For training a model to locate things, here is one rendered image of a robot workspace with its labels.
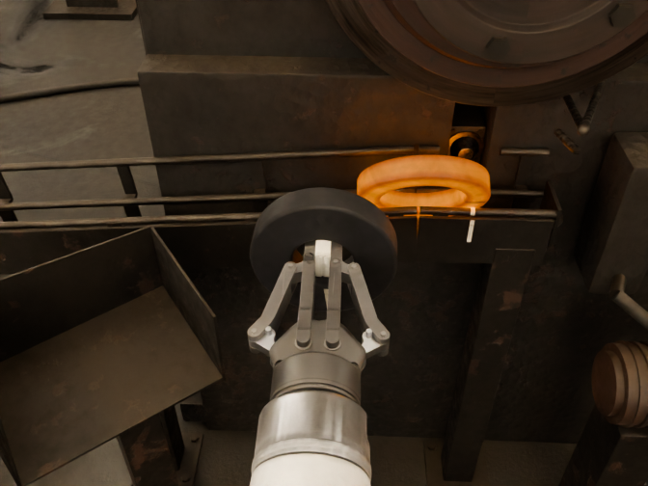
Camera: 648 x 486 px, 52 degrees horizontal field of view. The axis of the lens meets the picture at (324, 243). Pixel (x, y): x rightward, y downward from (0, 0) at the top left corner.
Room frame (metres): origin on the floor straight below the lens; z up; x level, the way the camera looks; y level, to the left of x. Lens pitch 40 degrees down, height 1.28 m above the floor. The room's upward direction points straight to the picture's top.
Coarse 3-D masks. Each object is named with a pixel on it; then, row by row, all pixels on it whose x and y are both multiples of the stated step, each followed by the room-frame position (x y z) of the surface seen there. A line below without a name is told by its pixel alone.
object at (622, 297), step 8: (616, 280) 0.71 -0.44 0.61; (624, 280) 0.71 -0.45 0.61; (616, 288) 0.69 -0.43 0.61; (624, 288) 0.70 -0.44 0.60; (616, 296) 0.68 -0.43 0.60; (624, 296) 0.68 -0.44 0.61; (624, 304) 0.67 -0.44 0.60; (632, 304) 0.67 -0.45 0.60; (632, 312) 0.66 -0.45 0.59; (640, 312) 0.66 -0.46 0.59; (640, 320) 0.65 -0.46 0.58
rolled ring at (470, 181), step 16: (400, 160) 0.71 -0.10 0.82; (416, 160) 0.71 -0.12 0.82; (432, 160) 0.70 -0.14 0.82; (448, 160) 0.71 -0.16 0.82; (464, 160) 0.71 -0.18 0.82; (368, 176) 0.72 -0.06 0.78; (384, 176) 0.71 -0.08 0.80; (400, 176) 0.69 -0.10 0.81; (416, 176) 0.69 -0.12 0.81; (432, 176) 0.69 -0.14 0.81; (448, 176) 0.69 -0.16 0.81; (464, 176) 0.69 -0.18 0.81; (480, 176) 0.71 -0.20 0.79; (368, 192) 0.72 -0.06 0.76; (384, 192) 0.72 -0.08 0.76; (400, 192) 0.79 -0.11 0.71; (448, 192) 0.78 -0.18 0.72; (464, 192) 0.71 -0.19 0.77; (480, 192) 0.71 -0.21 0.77
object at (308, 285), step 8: (304, 256) 0.48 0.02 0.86; (312, 256) 0.48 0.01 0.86; (304, 264) 0.48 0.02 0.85; (312, 264) 0.48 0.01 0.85; (304, 272) 0.47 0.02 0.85; (312, 272) 0.47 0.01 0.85; (304, 280) 0.46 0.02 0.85; (312, 280) 0.46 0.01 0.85; (304, 288) 0.44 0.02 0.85; (312, 288) 0.44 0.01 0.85; (304, 296) 0.43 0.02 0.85; (312, 296) 0.43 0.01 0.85; (304, 304) 0.43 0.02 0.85; (312, 304) 0.43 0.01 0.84; (304, 312) 0.41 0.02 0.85; (312, 312) 0.43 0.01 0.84; (304, 320) 0.40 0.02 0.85; (304, 328) 0.39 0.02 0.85; (296, 336) 0.38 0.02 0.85; (304, 336) 0.38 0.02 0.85; (304, 344) 0.38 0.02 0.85
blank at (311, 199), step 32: (320, 192) 0.53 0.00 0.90; (256, 224) 0.53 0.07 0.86; (288, 224) 0.51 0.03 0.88; (320, 224) 0.50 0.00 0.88; (352, 224) 0.50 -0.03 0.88; (384, 224) 0.51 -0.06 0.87; (256, 256) 0.51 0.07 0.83; (288, 256) 0.51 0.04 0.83; (352, 256) 0.53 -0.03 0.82; (384, 256) 0.50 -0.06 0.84; (320, 288) 0.51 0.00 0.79; (384, 288) 0.50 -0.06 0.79
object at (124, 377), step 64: (64, 256) 0.64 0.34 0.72; (128, 256) 0.68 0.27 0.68; (0, 320) 0.58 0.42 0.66; (64, 320) 0.62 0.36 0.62; (128, 320) 0.63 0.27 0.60; (192, 320) 0.60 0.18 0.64; (0, 384) 0.54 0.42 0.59; (64, 384) 0.53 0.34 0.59; (128, 384) 0.53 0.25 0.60; (192, 384) 0.52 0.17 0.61; (0, 448) 0.39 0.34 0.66; (64, 448) 0.44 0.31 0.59; (128, 448) 0.52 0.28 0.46
